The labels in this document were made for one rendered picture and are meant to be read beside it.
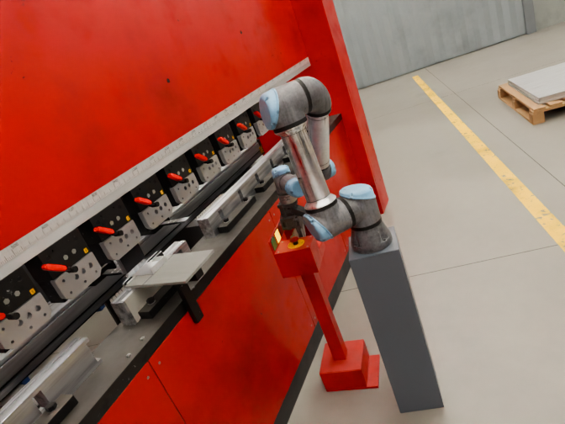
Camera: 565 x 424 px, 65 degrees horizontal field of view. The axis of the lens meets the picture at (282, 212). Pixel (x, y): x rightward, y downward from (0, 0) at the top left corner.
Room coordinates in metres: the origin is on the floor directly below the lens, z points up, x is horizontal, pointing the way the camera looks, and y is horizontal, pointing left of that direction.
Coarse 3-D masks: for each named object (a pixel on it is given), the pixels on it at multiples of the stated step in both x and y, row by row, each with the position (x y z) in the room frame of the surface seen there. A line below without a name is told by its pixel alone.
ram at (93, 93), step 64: (0, 0) 1.44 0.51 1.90; (64, 0) 1.63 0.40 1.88; (128, 0) 1.88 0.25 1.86; (192, 0) 2.25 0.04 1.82; (256, 0) 2.84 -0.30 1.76; (0, 64) 1.35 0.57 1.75; (64, 64) 1.52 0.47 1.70; (128, 64) 1.75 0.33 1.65; (192, 64) 2.08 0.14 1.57; (256, 64) 2.60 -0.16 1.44; (0, 128) 1.26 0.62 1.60; (64, 128) 1.42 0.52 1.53; (128, 128) 1.63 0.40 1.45; (192, 128) 1.92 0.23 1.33; (0, 192) 1.18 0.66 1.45; (64, 192) 1.32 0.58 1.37
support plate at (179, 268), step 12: (192, 252) 1.43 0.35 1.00; (204, 252) 1.39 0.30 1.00; (168, 264) 1.41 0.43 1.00; (180, 264) 1.37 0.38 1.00; (192, 264) 1.33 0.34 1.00; (144, 276) 1.39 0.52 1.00; (156, 276) 1.35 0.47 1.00; (168, 276) 1.31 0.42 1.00; (180, 276) 1.28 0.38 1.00; (192, 276) 1.26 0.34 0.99
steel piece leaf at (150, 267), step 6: (162, 258) 1.43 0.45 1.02; (144, 264) 1.48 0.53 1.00; (150, 264) 1.46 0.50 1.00; (156, 264) 1.40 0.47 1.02; (162, 264) 1.42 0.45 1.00; (138, 270) 1.45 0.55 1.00; (144, 270) 1.43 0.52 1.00; (150, 270) 1.41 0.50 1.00; (156, 270) 1.39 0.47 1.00; (132, 276) 1.42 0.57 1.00
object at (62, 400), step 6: (60, 396) 1.04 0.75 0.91; (66, 396) 1.02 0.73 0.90; (72, 396) 1.02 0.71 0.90; (60, 402) 1.01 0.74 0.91; (66, 402) 1.00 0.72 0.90; (72, 402) 1.01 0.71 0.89; (60, 408) 0.98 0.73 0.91; (66, 408) 0.99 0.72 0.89; (72, 408) 1.00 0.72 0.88; (42, 414) 0.99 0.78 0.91; (48, 414) 0.98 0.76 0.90; (54, 414) 0.97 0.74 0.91; (60, 414) 0.97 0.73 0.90; (66, 414) 0.98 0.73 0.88; (36, 420) 0.97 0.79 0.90; (42, 420) 0.96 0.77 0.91; (48, 420) 0.95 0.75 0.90; (54, 420) 0.96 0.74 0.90; (60, 420) 0.97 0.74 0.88
